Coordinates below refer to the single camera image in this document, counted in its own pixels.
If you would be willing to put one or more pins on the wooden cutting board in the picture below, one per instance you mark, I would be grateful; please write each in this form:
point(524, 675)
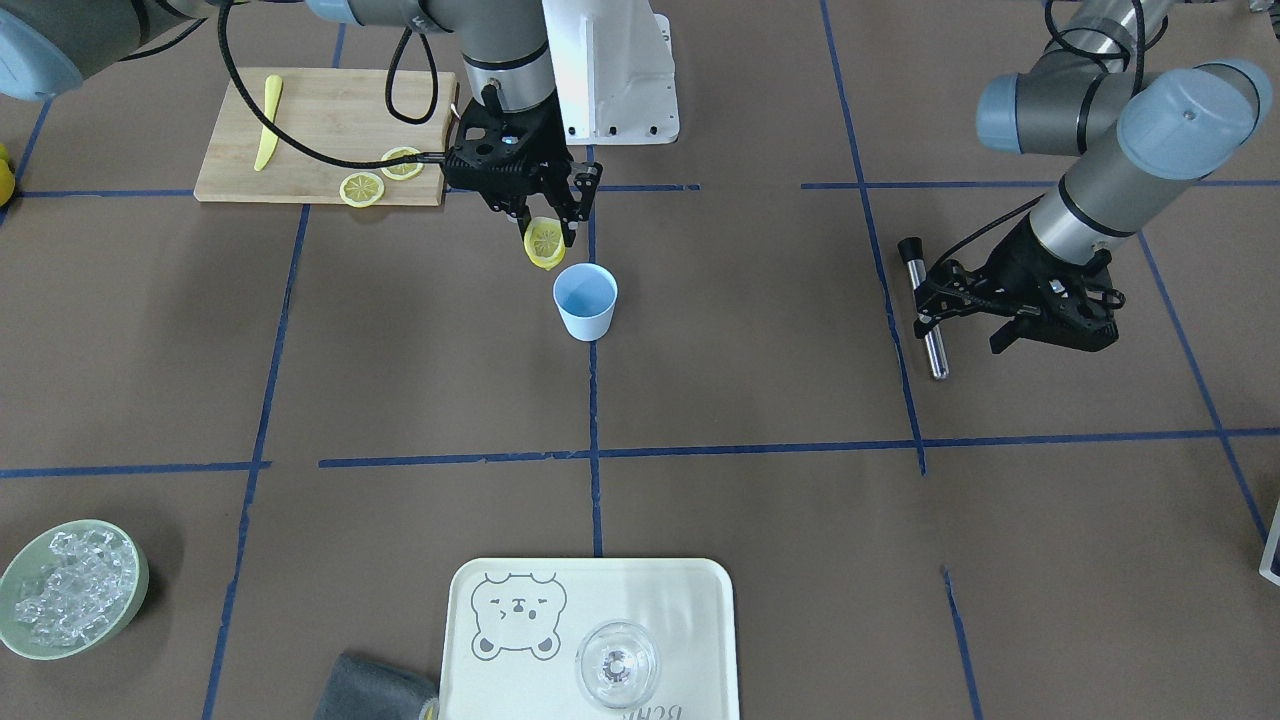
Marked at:
point(339, 112)

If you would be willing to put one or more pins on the lemon slice on board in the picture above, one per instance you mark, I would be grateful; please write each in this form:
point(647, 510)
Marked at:
point(362, 189)
point(401, 163)

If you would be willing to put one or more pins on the whole yellow lemon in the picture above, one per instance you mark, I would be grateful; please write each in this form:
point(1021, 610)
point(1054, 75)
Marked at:
point(8, 178)

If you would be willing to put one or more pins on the yellow lemon slice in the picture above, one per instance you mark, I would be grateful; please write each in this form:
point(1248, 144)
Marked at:
point(544, 243)

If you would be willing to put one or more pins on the grey folded cloth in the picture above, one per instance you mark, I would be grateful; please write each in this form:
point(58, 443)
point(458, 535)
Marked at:
point(365, 689)

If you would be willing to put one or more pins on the green bowl with ice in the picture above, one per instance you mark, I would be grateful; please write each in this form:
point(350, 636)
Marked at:
point(72, 589)

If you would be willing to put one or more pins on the clear wine glass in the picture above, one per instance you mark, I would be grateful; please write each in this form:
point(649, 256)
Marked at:
point(618, 665)

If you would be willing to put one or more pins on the light blue plastic cup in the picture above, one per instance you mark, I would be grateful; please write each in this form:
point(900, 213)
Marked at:
point(585, 295)

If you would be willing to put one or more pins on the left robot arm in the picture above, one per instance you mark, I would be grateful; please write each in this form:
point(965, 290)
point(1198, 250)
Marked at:
point(1138, 141)

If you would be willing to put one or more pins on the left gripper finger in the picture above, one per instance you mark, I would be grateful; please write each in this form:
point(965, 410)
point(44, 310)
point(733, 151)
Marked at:
point(1021, 327)

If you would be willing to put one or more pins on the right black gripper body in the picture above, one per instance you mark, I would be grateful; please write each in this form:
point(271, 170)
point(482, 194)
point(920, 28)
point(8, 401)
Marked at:
point(556, 146)

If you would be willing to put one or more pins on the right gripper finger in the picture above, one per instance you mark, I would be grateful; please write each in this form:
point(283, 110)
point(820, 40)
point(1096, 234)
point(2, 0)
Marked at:
point(517, 210)
point(570, 189)

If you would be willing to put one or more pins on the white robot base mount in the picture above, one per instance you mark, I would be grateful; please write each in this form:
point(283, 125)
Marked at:
point(615, 73)

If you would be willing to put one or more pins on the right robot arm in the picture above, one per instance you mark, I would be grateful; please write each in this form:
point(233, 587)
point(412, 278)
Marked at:
point(52, 47)

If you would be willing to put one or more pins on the cream bear tray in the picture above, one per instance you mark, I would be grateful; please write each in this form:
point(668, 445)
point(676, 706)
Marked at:
point(514, 627)

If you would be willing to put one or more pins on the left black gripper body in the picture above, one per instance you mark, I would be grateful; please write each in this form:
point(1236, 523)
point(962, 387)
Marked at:
point(1012, 262)

